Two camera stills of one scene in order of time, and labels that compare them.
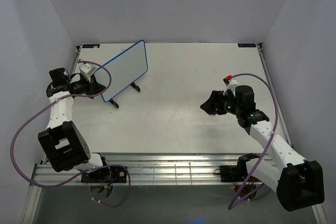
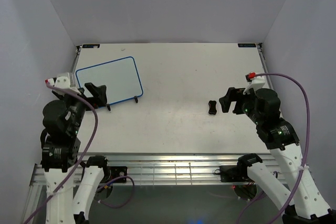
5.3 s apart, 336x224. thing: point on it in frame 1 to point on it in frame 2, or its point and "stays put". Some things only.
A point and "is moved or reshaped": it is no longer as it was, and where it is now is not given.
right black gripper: [215, 100] to [232, 95]
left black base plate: [117, 173] stays put
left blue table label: [91, 46] stays put
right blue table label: [247, 45] stays put
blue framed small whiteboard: [124, 70] is moved or reshaped
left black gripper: [94, 87] to [99, 92]
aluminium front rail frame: [148, 169] stays put
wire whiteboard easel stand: [136, 87] to [136, 99]
